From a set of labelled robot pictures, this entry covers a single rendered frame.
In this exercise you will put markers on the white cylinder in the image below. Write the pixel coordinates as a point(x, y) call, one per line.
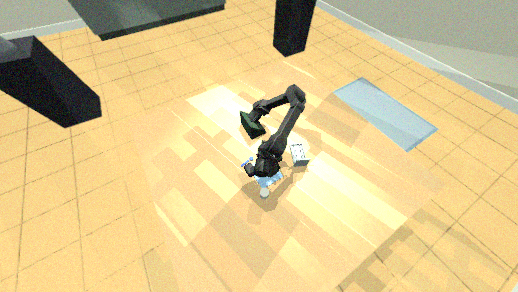
point(264, 193)

